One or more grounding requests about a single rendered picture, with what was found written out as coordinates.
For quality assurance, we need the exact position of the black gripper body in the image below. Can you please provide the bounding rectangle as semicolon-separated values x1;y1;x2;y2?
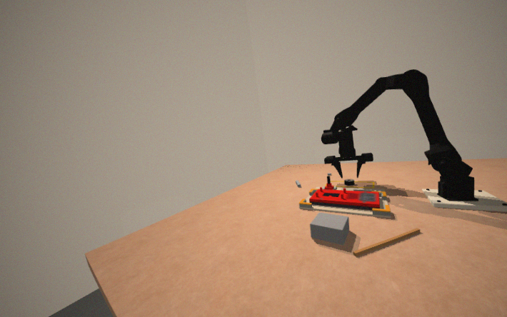
324;142;373;164

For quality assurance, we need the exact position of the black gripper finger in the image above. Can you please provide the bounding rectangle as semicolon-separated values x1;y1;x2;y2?
357;162;366;178
331;162;343;178

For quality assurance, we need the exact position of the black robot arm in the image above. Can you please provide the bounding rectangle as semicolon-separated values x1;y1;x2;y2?
321;69;478;201

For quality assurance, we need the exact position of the black wheel with light grey hub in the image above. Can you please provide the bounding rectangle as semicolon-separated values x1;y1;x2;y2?
344;178;355;186

